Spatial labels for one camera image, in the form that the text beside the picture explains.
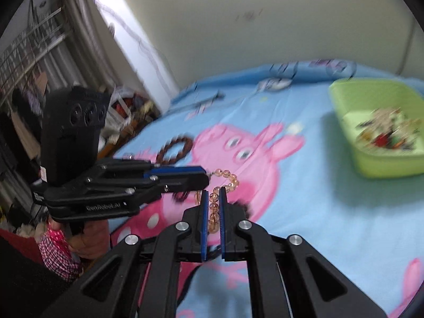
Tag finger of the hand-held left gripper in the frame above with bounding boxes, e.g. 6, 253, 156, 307
96, 159, 207, 181
85, 172, 210, 194

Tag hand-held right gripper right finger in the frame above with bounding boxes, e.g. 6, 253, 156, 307
219, 187, 389, 318

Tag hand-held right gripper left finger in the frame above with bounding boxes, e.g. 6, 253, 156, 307
40, 190, 210, 318

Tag yellow crystal bead bracelet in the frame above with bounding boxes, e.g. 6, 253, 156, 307
195, 168, 240, 236

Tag medium brown wooden bead bracelet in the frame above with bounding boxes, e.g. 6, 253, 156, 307
155, 135, 194, 167

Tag green plastic tray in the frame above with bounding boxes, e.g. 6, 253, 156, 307
329, 78, 424, 179

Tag pile of jewellery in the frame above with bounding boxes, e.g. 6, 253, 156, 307
357, 129, 418, 150

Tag pale clear crystal bracelet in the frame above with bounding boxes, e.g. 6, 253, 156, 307
369, 107, 407, 127

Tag person's left forearm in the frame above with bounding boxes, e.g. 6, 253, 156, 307
37, 223, 83, 279

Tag person's left hand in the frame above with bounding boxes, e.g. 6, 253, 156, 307
68, 219, 111, 259

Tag bedside clutter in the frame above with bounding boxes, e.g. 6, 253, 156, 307
98, 96, 160, 160

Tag white plastic bag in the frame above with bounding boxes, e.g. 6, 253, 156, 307
109, 85, 141, 120

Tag dark cloth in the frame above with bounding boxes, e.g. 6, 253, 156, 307
0, 228, 110, 318

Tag black cable with plug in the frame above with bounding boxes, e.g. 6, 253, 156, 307
195, 93, 226, 107

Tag metal wire rack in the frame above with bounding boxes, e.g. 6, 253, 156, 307
0, 7, 74, 107

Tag white charger with cable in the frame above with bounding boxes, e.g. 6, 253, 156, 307
258, 77, 294, 91

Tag white wall cable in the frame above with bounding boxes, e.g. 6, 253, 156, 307
396, 23, 417, 75

